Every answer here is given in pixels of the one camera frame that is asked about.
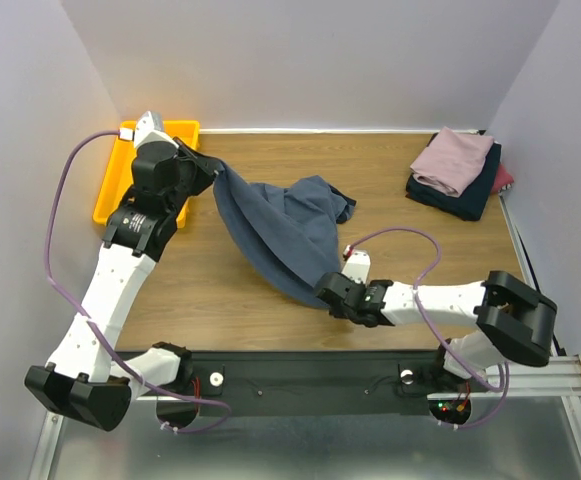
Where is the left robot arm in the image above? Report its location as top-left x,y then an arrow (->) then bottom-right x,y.
24,137 -> 232,431

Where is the aluminium frame rail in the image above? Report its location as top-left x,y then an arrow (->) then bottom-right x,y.
487,354 -> 581,399

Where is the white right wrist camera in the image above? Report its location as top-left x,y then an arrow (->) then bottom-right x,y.
341,245 -> 371,284

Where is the pink folded tank top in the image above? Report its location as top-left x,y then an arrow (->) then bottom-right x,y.
410,127 -> 494,198

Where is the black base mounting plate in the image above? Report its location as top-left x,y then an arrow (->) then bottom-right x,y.
134,349 -> 491,419

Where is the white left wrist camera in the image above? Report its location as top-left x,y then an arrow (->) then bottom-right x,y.
118,110 -> 175,149

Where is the maroon folded tank top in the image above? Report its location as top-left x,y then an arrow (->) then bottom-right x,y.
491,164 -> 514,194

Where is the blue-grey tank top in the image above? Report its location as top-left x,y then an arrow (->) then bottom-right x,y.
213,162 -> 357,309

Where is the dark navy folded tank top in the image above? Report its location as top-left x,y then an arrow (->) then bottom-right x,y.
404,142 -> 503,222

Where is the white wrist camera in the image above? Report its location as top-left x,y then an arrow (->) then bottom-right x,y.
341,245 -> 371,284
118,110 -> 175,149

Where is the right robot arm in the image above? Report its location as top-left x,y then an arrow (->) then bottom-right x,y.
315,271 -> 557,390

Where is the yellow plastic tray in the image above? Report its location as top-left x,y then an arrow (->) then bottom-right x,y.
92,120 -> 200,226

